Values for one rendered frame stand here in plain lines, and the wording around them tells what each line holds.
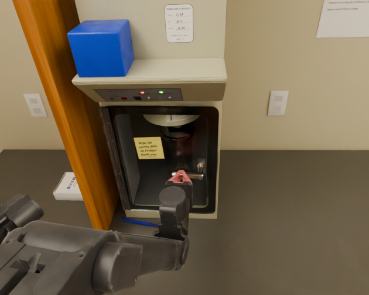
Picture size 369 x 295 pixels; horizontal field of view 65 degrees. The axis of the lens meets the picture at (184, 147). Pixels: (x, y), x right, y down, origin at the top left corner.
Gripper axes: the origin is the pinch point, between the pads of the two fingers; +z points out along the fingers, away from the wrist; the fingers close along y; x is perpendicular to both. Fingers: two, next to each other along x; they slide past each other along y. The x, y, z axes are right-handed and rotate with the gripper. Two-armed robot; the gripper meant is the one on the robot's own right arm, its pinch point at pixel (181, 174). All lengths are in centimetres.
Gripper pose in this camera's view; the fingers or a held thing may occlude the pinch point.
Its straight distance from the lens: 81.2
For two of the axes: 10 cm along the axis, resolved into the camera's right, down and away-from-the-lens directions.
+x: -10.0, -0.1, 0.7
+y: -0.4, -8.0, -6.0
